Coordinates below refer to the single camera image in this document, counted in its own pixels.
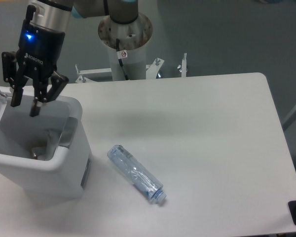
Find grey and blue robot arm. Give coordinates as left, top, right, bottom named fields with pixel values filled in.
left=1, top=0, right=139, bottom=117

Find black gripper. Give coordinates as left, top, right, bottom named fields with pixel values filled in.
left=1, top=23, right=69, bottom=117

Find white open trash can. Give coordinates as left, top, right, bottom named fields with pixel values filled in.
left=0, top=87, right=91, bottom=198

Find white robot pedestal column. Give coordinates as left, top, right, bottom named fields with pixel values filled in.
left=98, top=13, right=153, bottom=67

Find clear plastic wrapper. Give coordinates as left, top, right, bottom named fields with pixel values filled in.
left=39, top=129, right=61, bottom=161

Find black cable on pedestal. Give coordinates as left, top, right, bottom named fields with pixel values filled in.
left=115, top=38, right=129, bottom=81

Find crushed clear plastic bottle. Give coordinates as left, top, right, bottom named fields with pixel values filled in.
left=107, top=145, right=167, bottom=205

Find white pedestal base frame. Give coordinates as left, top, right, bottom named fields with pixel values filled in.
left=74, top=52, right=189, bottom=84

